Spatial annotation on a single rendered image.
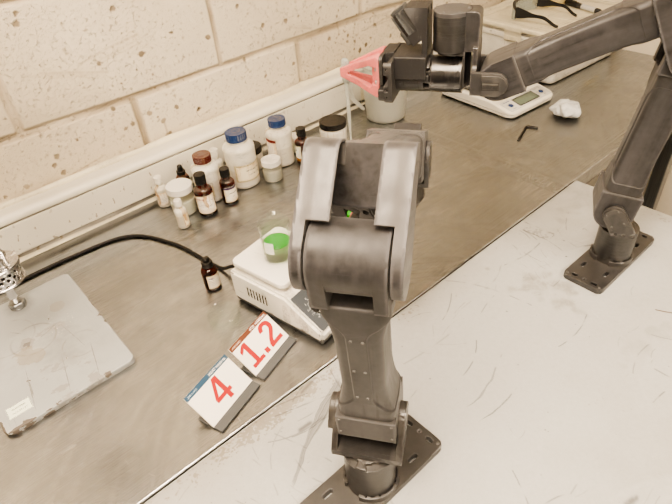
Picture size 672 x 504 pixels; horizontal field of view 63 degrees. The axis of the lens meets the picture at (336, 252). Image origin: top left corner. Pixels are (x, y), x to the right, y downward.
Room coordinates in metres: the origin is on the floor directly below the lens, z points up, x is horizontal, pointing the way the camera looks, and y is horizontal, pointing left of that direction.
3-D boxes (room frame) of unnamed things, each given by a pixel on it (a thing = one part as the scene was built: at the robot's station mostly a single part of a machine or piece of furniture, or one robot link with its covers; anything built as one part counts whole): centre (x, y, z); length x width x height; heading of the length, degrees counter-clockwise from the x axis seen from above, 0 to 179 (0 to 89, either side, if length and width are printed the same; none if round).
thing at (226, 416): (0.50, 0.18, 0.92); 0.09 x 0.06 x 0.04; 147
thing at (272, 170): (1.11, 0.13, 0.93); 0.05 x 0.05 x 0.05
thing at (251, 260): (0.72, 0.09, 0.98); 0.12 x 0.12 x 0.01; 49
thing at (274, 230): (0.72, 0.10, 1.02); 0.06 x 0.05 x 0.08; 1
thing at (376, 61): (0.90, -0.08, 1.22); 0.09 x 0.07 x 0.07; 68
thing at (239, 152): (1.11, 0.20, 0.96); 0.07 x 0.07 x 0.13
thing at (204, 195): (1.00, 0.27, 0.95); 0.04 x 0.04 x 0.10
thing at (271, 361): (0.58, 0.13, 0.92); 0.09 x 0.06 x 0.04; 147
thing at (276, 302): (0.70, 0.08, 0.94); 0.22 x 0.13 x 0.08; 49
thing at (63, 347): (0.64, 0.50, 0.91); 0.30 x 0.20 x 0.01; 38
